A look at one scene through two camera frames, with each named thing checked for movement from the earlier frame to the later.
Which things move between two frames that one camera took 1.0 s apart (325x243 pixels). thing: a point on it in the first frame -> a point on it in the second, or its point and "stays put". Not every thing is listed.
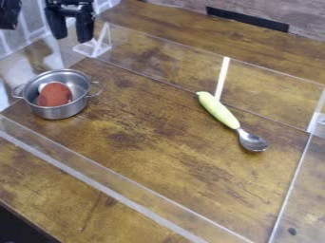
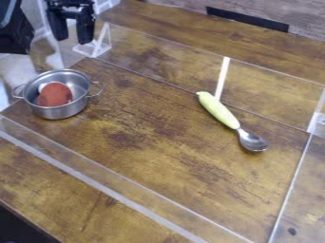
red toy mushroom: x=55 y=94 stays put
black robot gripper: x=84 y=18 stays put
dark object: x=10 y=9 -> x=16 y=33
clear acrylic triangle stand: x=92 y=47 stays put
